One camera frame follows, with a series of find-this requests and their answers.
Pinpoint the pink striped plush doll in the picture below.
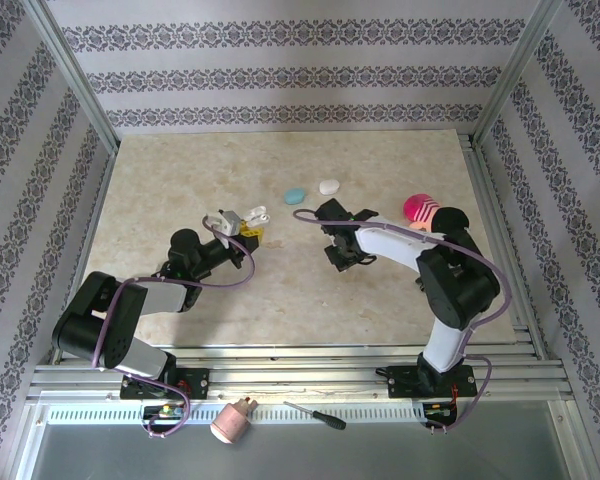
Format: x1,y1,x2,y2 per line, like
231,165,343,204
403,192,470,235

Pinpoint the left controller circuit board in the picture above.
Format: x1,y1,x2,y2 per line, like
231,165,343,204
142,404,186,421

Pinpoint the pink cylindrical container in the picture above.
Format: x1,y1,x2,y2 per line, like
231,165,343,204
209,397,259,445

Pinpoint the grey metal panel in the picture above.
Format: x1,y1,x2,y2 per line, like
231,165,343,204
29,423,576,480

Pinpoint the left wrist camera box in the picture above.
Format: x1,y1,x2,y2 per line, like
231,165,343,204
203,209,245,250

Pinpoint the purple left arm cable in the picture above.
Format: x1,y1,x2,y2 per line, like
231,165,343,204
92,217,257,440

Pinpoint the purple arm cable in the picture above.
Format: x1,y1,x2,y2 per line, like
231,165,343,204
92,217,257,440
292,208,511,436

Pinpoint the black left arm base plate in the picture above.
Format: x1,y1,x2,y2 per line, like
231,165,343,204
119,367,211,401

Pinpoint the aluminium cell frame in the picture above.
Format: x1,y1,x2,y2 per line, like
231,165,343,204
14,0,589,480

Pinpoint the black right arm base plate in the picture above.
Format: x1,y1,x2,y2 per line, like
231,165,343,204
386,364,476,400

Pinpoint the white slotted cable duct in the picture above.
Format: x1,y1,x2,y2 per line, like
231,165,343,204
44,403,427,424

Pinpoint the black handled screwdriver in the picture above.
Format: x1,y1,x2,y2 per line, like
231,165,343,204
283,400,347,431

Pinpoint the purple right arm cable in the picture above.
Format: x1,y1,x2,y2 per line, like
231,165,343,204
292,208,511,436

